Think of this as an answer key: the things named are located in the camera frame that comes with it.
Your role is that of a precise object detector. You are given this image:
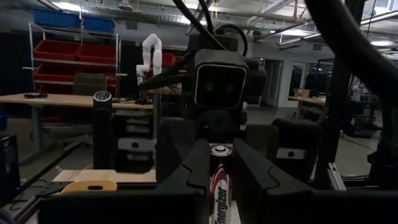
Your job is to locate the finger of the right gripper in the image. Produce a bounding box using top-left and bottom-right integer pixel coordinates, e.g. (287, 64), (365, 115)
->
(246, 124), (280, 167)
(156, 117), (197, 187)

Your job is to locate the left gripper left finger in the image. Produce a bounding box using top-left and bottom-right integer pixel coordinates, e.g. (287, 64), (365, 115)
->
(39, 138), (212, 224)

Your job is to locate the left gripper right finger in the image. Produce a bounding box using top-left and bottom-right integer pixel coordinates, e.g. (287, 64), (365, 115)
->
(232, 138), (398, 224)

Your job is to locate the black silver Energizer battery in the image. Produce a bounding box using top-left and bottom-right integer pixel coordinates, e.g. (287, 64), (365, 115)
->
(208, 142), (234, 224)

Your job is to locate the black equipment stack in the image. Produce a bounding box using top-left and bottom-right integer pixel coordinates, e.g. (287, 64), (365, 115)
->
(112, 109), (157, 174)

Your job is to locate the small wooden table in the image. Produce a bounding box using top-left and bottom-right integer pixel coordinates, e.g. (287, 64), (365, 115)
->
(287, 95), (326, 107)

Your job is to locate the cardboard box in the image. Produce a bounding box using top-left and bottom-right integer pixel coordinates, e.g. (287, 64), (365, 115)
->
(293, 88), (311, 99)

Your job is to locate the white double door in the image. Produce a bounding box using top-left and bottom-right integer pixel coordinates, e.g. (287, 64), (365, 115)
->
(264, 58), (307, 108)

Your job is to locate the yellow plastic bin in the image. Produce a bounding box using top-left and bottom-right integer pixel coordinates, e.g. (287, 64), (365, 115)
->
(60, 179), (118, 195)

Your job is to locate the thick black upright pole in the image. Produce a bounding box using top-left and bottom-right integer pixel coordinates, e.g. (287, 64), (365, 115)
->
(315, 0), (365, 190)

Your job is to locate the black cylindrical tower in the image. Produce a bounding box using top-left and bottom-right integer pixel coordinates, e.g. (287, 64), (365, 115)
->
(92, 90), (113, 170)

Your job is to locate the red storage bin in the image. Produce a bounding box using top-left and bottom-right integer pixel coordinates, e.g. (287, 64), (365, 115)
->
(33, 39), (81, 62)
(34, 63), (78, 83)
(76, 43), (117, 65)
(161, 52), (175, 68)

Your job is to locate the dark grey monitor back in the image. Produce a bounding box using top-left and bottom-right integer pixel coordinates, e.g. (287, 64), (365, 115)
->
(73, 73), (108, 96)

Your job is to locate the ceiling tube light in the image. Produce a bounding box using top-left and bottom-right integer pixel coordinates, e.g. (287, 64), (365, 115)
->
(276, 30), (323, 47)

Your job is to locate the long wooden workbench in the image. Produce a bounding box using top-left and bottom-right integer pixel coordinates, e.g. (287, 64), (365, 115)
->
(0, 92), (155, 110)

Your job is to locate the black computer case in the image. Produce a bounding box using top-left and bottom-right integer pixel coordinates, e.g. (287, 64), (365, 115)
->
(0, 134), (21, 195)

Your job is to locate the blue storage bin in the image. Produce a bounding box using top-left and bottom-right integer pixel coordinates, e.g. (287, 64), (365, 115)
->
(32, 8), (83, 30)
(82, 15), (116, 34)

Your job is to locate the silver aluminium rail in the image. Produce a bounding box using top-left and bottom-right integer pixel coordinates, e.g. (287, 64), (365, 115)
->
(326, 161), (348, 191)

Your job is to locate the thick black cable sleeve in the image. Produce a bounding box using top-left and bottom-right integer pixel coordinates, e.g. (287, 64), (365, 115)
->
(138, 51), (196, 91)

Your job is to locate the black right camera cable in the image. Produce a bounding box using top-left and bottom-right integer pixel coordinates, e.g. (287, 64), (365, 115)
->
(172, 0), (249, 57)

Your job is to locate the metal wire shelf rack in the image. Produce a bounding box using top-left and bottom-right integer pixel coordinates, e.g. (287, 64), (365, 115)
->
(27, 21), (123, 94)

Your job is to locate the thick black curved cable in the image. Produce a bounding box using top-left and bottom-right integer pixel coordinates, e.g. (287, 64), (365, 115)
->
(303, 0), (398, 105)

